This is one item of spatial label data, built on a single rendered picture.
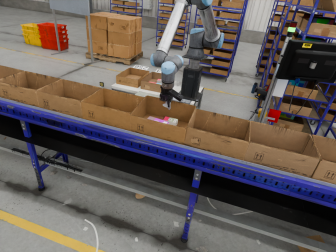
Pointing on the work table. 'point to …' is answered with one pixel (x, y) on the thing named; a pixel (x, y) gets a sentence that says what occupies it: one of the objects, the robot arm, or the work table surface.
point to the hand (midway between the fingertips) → (170, 108)
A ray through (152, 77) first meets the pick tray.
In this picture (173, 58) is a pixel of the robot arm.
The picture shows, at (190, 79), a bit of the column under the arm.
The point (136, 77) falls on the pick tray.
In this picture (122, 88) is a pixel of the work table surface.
